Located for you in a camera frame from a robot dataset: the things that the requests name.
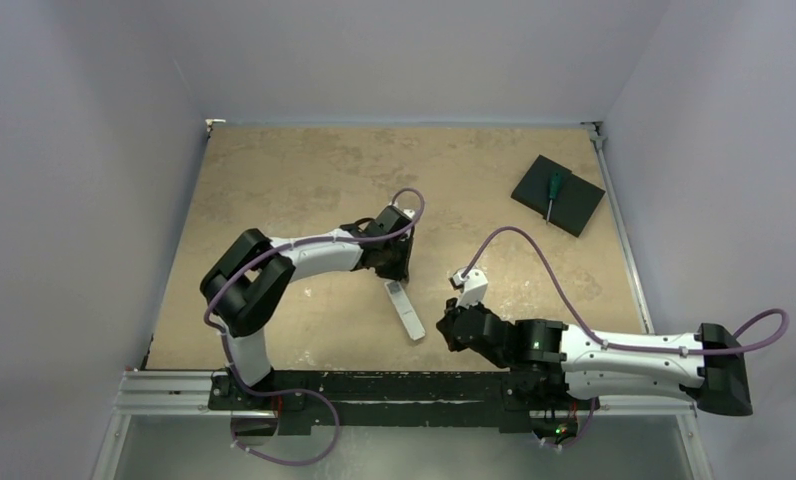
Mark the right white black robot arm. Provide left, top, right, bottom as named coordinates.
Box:
left=436, top=299, right=753, bottom=416

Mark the white remote control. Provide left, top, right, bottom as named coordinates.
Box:
left=384, top=280, right=426, bottom=341

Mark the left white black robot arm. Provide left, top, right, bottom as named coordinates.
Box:
left=199, top=205, right=417, bottom=409

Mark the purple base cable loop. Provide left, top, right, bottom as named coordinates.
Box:
left=229, top=387, right=344, bottom=468

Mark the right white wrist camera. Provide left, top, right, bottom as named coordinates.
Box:
left=449, top=267, right=488, bottom=308

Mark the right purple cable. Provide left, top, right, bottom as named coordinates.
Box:
left=460, top=226, right=790, bottom=356

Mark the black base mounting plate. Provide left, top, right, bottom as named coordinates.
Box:
left=208, top=370, right=598, bottom=436

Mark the green handled screwdriver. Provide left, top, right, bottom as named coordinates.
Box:
left=545, top=171, right=565, bottom=224

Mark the black foam block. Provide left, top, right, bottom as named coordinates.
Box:
left=510, top=155, right=605, bottom=237

